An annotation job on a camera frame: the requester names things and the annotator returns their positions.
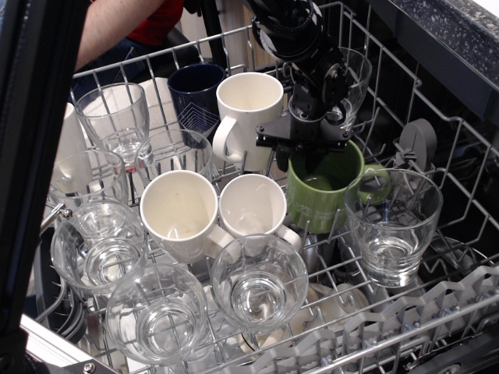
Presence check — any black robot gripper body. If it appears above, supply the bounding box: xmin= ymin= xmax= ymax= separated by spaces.
xmin=256 ymin=95 xmax=351 ymax=153

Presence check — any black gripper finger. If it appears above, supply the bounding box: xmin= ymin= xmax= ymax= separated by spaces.
xmin=304 ymin=150 xmax=327 ymax=175
xmin=275 ymin=143 xmax=290 ymax=171

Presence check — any green ceramic mug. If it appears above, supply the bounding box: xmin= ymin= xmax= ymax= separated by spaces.
xmin=286 ymin=141 xmax=388 ymax=234

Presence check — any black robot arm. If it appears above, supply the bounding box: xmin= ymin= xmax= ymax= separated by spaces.
xmin=247 ymin=1 xmax=352 ymax=174

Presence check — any person forearm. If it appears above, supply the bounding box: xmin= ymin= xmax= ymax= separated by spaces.
xmin=75 ymin=0 xmax=163 ymax=71

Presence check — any small white mug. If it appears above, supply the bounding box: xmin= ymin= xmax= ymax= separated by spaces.
xmin=219 ymin=174 xmax=301 ymax=251

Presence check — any tall white mug centre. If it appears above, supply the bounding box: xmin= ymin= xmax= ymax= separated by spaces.
xmin=212 ymin=72 xmax=284 ymax=171

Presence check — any tall white mug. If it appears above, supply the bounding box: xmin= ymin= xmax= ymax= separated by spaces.
xmin=54 ymin=103 xmax=91 ymax=182
xmin=212 ymin=72 xmax=284 ymax=171

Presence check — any wide white mug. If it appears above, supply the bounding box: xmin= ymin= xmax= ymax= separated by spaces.
xmin=140 ymin=170 xmax=235 ymax=263

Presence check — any tall white mug left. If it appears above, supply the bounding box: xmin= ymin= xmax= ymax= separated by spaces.
xmin=54 ymin=103 xmax=91 ymax=182

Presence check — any clear glass back right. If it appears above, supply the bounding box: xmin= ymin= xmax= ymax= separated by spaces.
xmin=328 ymin=47 xmax=372 ymax=132

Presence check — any clear glass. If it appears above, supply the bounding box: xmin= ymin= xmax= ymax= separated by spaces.
xmin=48 ymin=150 xmax=129 ymax=210
xmin=106 ymin=263 xmax=207 ymax=365
xmin=328 ymin=47 xmax=372 ymax=132
xmin=211 ymin=234 xmax=309 ymax=334
xmin=345 ymin=168 xmax=444 ymax=288
xmin=135 ymin=129 xmax=214 ymax=186
xmin=51 ymin=200 xmax=148 ymax=297
xmin=76 ymin=83 xmax=150 ymax=168

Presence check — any grey plastic rack clip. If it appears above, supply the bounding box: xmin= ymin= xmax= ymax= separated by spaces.
xmin=394 ymin=118 xmax=437 ymax=171

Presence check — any dark blue cup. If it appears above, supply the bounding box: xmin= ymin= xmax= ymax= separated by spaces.
xmin=168 ymin=62 xmax=226 ymax=143

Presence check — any clear glass middle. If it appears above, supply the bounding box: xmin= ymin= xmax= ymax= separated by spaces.
xmin=135 ymin=129 xmax=214 ymax=186

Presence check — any clear glass front centre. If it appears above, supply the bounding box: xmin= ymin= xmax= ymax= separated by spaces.
xmin=211 ymin=234 xmax=309 ymax=334

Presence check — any clear glass back left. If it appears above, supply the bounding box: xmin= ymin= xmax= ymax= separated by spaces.
xmin=76 ymin=83 xmax=150 ymax=168

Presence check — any grey plastic tine row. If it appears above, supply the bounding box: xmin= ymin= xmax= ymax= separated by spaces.
xmin=222 ymin=266 xmax=498 ymax=373

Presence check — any clear glass left rear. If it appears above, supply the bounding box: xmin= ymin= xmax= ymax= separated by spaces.
xmin=48 ymin=150 xmax=129 ymax=210

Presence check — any clear glass front left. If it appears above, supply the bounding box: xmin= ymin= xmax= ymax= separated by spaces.
xmin=106 ymin=263 xmax=207 ymax=365

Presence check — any black clamp with metal screw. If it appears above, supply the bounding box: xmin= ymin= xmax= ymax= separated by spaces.
xmin=39 ymin=203 xmax=73 ymax=235

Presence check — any grey wire dishwasher rack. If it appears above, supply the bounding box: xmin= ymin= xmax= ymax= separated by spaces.
xmin=23 ymin=0 xmax=499 ymax=374

